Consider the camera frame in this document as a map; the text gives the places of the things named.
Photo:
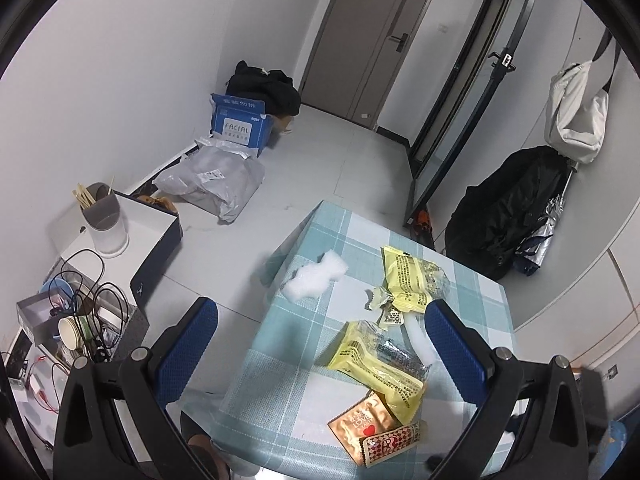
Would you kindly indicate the blue bowl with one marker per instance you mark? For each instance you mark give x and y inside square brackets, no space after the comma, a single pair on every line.
[57,290]

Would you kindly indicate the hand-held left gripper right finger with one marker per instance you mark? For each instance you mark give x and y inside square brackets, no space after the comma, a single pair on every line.
[455,355]

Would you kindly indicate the yellow snack wrapper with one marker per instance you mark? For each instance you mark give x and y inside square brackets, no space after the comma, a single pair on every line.
[407,277]
[375,365]

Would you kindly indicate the bunch of wooden chopsticks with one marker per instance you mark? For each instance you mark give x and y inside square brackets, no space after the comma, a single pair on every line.
[85,197]

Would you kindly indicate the brown paper bag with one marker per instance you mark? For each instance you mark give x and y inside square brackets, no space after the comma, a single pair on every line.
[162,204]

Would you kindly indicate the small patterned silver sachet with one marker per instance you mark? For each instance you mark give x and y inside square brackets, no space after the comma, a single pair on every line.
[392,317]

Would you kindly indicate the dark framed glass door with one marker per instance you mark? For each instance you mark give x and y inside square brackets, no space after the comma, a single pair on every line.
[465,110]

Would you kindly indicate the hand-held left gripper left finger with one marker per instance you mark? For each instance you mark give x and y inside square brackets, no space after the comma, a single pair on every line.
[190,345]

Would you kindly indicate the brown room door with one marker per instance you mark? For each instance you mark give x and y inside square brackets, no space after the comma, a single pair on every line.
[360,40]

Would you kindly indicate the white foam strip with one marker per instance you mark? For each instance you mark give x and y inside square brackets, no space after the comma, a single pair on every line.
[419,337]

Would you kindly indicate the grey plastic mailer bag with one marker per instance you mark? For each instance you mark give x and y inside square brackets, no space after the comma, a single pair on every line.
[210,180]

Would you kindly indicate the grey storage box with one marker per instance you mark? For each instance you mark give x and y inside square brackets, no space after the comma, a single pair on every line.
[132,322]

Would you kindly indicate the teal checked tablecloth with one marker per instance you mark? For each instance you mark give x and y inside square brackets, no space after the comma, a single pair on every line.
[290,375]

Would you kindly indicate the white and navy box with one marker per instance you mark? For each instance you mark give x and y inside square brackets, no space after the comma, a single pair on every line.
[145,240]

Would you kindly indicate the brown cardboard box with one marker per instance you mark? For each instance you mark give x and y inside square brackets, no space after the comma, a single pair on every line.
[285,124]

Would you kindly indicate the small torn wrapper piece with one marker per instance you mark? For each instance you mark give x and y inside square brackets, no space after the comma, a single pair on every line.
[374,299]

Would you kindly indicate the silver folded umbrella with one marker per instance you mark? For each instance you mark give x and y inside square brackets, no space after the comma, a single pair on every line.
[550,230]

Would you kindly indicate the brown heart print packet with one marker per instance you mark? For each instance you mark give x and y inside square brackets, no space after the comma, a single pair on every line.
[362,422]

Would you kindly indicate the black bag pile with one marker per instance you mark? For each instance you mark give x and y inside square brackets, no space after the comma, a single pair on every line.
[270,87]

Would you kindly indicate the black backpack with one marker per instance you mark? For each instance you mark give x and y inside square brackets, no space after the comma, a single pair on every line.
[505,210]

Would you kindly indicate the red patterned sachet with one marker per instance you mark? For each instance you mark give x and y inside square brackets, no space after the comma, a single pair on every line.
[392,444]

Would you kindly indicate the grey chopstick holder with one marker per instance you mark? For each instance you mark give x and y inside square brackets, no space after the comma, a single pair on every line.
[105,225]

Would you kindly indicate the blue cardboard box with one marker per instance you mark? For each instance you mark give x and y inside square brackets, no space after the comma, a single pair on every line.
[237,127]

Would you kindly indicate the white tote bag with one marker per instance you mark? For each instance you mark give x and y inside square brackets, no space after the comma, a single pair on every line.
[575,110]

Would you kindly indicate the paper cup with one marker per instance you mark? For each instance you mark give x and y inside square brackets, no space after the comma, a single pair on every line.
[72,335]

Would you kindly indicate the wall socket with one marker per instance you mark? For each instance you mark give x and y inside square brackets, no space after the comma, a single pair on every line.
[612,372]

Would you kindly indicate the white foam block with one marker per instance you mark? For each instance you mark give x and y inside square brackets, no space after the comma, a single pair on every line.
[315,277]

